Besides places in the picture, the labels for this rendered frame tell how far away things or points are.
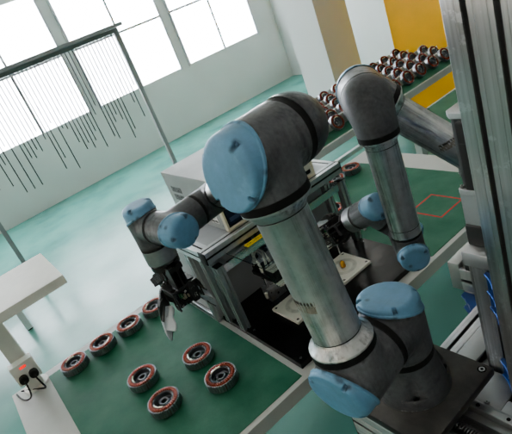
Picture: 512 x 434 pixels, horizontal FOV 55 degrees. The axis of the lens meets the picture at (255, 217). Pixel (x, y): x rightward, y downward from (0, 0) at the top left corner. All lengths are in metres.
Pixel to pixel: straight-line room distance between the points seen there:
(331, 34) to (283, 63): 4.27
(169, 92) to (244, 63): 1.59
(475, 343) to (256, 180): 0.79
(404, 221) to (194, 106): 7.66
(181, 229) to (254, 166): 0.40
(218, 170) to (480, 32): 0.40
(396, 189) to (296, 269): 0.49
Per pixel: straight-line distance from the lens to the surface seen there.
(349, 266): 1.94
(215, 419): 1.62
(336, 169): 1.98
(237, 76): 9.21
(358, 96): 1.13
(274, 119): 0.71
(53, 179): 7.95
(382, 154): 1.15
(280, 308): 1.85
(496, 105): 0.79
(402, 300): 0.93
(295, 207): 0.71
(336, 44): 5.68
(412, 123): 1.27
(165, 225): 1.02
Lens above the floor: 1.84
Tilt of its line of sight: 24 degrees down
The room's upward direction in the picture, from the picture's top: 22 degrees counter-clockwise
